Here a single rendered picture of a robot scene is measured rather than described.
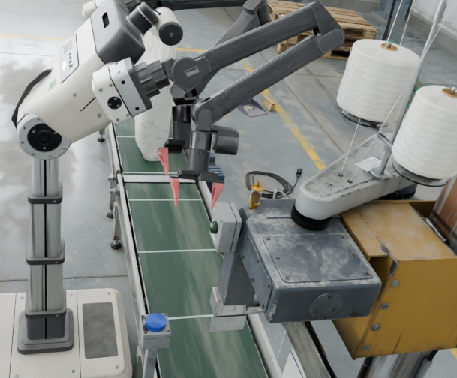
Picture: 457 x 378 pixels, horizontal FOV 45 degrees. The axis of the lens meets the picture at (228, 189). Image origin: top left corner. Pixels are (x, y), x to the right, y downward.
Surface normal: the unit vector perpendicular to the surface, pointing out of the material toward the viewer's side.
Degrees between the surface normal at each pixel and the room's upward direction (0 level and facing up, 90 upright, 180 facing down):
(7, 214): 0
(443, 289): 90
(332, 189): 0
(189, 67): 74
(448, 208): 90
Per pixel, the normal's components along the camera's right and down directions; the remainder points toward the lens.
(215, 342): 0.17, -0.83
